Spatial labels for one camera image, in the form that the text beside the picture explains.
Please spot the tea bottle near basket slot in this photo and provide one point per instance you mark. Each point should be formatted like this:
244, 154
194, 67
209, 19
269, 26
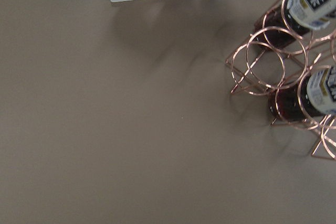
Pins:
301, 16

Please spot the tea bottle basket slot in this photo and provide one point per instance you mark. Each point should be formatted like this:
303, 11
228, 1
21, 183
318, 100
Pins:
301, 16
316, 96

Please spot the copper wire bottle basket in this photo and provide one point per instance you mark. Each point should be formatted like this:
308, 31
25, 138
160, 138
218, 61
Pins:
260, 69

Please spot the tea bottle middle basket slot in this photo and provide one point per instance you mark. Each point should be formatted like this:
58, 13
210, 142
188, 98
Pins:
316, 96

